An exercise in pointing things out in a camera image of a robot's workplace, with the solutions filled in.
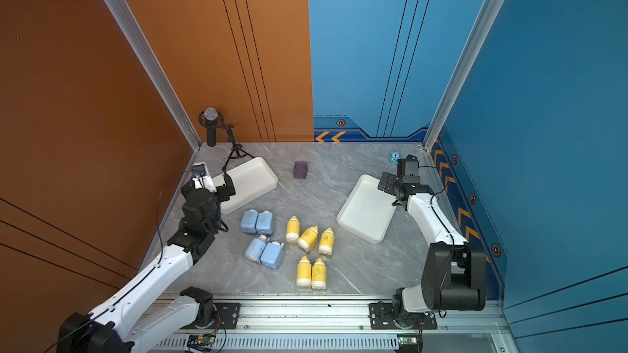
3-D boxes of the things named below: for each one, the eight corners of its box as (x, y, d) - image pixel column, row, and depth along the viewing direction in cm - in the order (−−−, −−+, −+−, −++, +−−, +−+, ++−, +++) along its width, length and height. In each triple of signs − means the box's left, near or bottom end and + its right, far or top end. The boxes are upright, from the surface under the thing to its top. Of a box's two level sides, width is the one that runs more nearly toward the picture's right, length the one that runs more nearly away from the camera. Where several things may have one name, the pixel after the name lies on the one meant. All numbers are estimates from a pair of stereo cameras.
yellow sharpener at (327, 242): (318, 255, 87) (318, 247, 80) (324, 235, 92) (325, 225, 85) (330, 259, 86) (331, 251, 80) (336, 238, 91) (337, 229, 85)
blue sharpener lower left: (249, 264, 85) (243, 257, 79) (253, 242, 90) (248, 234, 84) (265, 264, 85) (261, 257, 79) (268, 242, 90) (265, 234, 84)
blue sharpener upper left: (243, 235, 91) (239, 227, 86) (247, 217, 96) (243, 209, 91) (258, 235, 91) (254, 227, 86) (261, 217, 96) (258, 209, 91)
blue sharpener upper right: (259, 238, 92) (254, 229, 86) (262, 220, 96) (258, 210, 90) (272, 238, 92) (269, 229, 86) (275, 220, 96) (271, 210, 90)
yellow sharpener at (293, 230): (287, 246, 89) (285, 239, 83) (289, 224, 94) (287, 216, 89) (299, 246, 89) (297, 239, 83) (300, 224, 94) (299, 216, 89)
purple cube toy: (293, 179, 109) (292, 172, 105) (294, 168, 113) (293, 161, 109) (307, 179, 109) (306, 172, 105) (308, 168, 113) (307, 161, 109)
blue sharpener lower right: (262, 266, 84) (259, 260, 79) (271, 245, 89) (268, 238, 84) (278, 270, 83) (275, 264, 79) (285, 249, 88) (283, 242, 83)
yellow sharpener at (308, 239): (298, 248, 88) (296, 239, 83) (311, 231, 93) (310, 222, 87) (307, 255, 87) (306, 247, 81) (321, 237, 91) (321, 229, 85)
